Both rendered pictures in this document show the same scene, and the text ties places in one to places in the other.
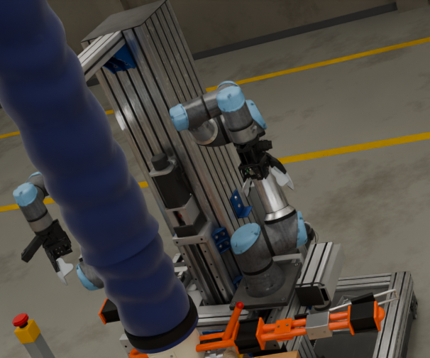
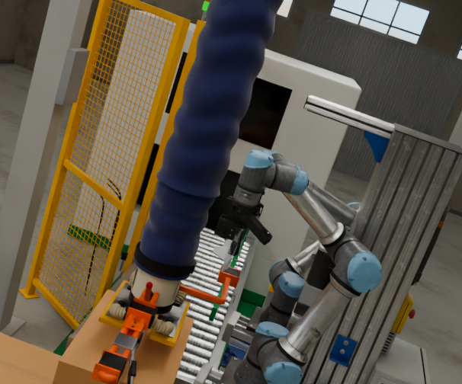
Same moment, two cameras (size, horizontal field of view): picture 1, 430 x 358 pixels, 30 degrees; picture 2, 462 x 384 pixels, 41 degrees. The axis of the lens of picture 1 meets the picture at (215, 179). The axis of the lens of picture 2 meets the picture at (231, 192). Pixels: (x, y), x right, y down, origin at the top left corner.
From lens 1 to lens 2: 226 cm
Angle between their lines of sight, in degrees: 64
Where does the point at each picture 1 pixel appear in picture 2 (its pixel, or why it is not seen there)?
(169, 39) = (421, 175)
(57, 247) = not seen: hidden behind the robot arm
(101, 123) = (212, 90)
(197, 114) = not seen: hidden behind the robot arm
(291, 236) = (266, 362)
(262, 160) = (226, 221)
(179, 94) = (377, 212)
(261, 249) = (257, 344)
